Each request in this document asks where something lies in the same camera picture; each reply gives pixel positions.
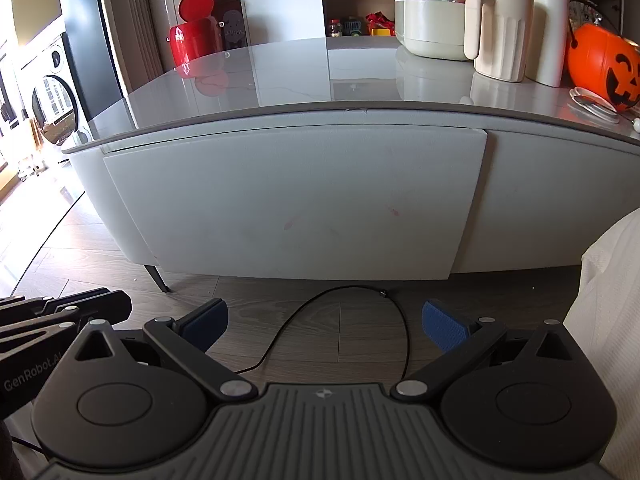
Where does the cream ribbed jug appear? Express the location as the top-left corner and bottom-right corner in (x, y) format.
(464, 0), (535, 82)

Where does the red pedal bin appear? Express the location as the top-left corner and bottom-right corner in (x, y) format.
(168, 0), (222, 61)

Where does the metal spoon with white ball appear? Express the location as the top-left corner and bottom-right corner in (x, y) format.
(572, 94), (640, 133)

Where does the small white dish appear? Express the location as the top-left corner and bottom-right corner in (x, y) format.
(570, 86), (618, 111)

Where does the white cabinet with grey top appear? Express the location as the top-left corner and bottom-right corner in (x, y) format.
(61, 37), (640, 293)

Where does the tall cream thermos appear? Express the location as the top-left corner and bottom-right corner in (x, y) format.
(525, 0), (572, 88)

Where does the orange pumpkin bucket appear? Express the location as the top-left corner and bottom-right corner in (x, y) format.
(567, 0), (640, 113)

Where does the white wall shelf unit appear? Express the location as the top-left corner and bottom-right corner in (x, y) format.
(235, 0), (471, 41)

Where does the black cable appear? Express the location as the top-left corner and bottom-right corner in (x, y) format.
(235, 286), (408, 381)

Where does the red toy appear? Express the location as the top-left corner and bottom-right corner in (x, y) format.
(365, 11), (396, 31)

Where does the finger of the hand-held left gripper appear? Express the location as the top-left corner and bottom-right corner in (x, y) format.
(0, 321), (80, 358)
(0, 288), (133, 326)

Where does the dark refrigerator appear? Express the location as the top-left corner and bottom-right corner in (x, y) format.
(55, 0), (126, 121)

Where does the cream cooking pot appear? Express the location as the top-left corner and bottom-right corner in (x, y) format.
(394, 0), (476, 61)

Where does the white front-loading washing machine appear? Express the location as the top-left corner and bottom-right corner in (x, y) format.
(29, 74), (93, 162)

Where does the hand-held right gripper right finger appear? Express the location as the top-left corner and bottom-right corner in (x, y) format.
(392, 299), (573, 403)

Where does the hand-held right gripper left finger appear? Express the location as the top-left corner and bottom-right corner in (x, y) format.
(74, 298), (258, 403)

